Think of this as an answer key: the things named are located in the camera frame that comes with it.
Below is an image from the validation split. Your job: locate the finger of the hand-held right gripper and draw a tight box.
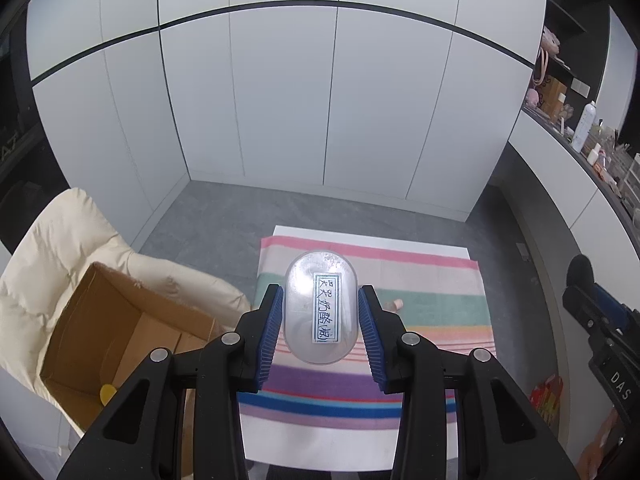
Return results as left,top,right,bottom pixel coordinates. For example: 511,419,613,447
562,285,628,341

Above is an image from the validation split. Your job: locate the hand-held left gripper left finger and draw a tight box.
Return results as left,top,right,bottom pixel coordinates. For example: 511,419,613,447
57,284,285,480

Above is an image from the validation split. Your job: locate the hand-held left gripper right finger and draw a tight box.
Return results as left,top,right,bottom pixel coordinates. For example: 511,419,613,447
357,284,581,480

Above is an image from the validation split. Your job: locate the clear oval labelled container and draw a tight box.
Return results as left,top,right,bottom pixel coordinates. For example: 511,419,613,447
284,250,360,366

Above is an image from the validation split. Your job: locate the cardboard box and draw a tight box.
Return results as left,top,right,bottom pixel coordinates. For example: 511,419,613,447
39,262,223,433

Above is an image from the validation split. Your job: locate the person's right hand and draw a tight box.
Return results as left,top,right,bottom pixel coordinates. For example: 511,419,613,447
580,410,628,480

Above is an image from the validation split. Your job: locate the striped colourful cloth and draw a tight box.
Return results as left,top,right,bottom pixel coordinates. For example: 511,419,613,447
236,237,496,431

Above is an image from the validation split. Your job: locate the colourful printed carton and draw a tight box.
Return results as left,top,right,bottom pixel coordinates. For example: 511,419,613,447
530,374,565,428

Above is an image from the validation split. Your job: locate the clear drawer organizer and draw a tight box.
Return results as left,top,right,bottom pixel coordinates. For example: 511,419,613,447
620,152,640,196

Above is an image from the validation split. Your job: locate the tall white spray bottle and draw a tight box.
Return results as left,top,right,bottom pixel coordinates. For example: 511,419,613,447
571,101,597,153

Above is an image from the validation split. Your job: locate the brown paw print box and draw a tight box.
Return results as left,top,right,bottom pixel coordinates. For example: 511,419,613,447
540,77,568,113

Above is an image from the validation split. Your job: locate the cream padded chair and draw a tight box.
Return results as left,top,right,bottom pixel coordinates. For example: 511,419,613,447
0,187,252,461

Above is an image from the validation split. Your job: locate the dark glass cabinet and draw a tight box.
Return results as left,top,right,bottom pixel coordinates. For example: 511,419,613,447
0,20,71,256

